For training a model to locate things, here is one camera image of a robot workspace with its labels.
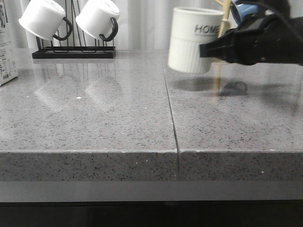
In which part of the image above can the black wire mug rack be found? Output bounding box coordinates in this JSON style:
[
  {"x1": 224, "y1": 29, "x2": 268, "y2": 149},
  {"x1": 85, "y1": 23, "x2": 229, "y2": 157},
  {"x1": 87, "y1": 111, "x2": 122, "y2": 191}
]
[{"x1": 32, "y1": 0, "x2": 116, "y2": 59}]

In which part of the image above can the white blue milk carton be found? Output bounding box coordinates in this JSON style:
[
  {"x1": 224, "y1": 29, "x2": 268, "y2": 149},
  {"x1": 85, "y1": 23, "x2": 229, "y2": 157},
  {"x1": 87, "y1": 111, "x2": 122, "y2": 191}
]
[{"x1": 0, "y1": 0, "x2": 18, "y2": 86}]

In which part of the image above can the wooden mug tree stand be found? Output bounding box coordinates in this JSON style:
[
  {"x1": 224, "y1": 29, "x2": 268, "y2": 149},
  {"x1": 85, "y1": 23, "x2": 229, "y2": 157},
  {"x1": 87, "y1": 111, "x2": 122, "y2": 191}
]
[{"x1": 214, "y1": 0, "x2": 232, "y2": 38}]

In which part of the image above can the left white enamel mug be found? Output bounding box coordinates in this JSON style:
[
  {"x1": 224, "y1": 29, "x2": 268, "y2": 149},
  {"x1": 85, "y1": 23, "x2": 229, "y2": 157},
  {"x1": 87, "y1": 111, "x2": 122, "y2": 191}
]
[{"x1": 18, "y1": 0, "x2": 73, "y2": 41}]

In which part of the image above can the blue mug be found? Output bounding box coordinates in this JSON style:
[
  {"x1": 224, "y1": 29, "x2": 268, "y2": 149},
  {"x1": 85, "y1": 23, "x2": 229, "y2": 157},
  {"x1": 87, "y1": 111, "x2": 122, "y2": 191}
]
[{"x1": 231, "y1": 0, "x2": 262, "y2": 25}]

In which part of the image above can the black cable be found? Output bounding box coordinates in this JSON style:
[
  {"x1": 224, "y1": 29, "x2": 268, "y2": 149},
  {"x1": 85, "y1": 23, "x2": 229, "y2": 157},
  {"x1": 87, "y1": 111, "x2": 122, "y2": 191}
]
[{"x1": 233, "y1": 0, "x2": 303, "y2": 42}]

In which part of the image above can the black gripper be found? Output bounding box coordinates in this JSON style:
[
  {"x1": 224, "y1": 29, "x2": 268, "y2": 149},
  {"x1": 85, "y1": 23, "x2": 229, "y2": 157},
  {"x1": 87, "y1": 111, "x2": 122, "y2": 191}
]
[{"x1": 199, "y1": 16, "x2": 303, "y2": 65}]

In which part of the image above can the white enamel mug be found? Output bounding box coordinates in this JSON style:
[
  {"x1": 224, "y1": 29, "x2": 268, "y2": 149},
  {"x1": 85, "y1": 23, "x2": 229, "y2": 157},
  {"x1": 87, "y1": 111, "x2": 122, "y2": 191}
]
[
  {"x1": 18, "y1": 0, "x2": 73, "y2": 41},
  {"x1": 76, "y1": 0, "x2": 120, "y2": 42}
]

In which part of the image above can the cream HOME mug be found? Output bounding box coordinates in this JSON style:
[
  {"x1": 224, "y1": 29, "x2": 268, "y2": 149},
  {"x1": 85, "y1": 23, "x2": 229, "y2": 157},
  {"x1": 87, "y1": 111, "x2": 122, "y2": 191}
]
[{"x1": 168, "y1": 7, "x2": 224, "y2": 74}]

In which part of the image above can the right white enamel mug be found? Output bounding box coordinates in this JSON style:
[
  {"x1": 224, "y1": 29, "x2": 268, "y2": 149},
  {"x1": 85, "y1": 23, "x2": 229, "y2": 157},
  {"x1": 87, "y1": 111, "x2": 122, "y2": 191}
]
[{"x1": 76, "y1": 0, "x2": 120, "y2": 42}]

